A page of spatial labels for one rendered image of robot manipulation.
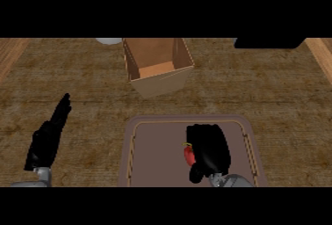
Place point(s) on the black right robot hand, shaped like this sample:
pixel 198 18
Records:
pixel 210 149

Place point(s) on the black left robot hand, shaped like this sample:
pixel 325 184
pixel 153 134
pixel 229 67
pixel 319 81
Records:
pixel 44 140

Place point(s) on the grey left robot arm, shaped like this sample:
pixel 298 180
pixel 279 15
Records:
pixel 37 178

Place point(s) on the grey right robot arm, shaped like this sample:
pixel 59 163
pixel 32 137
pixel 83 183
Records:
pixel 230 180

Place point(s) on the brown tray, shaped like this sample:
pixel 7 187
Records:
pixel 192 152

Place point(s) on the red bell pepper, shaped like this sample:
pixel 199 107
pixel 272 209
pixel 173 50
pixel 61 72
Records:
pixel 187 154

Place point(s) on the open cardboard box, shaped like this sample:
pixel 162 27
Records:
pixel 158 66

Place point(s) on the pale grey round object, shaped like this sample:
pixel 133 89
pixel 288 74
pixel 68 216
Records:
pixel 109 40

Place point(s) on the black appliance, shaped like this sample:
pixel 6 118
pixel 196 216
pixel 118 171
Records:
pixel 269 42

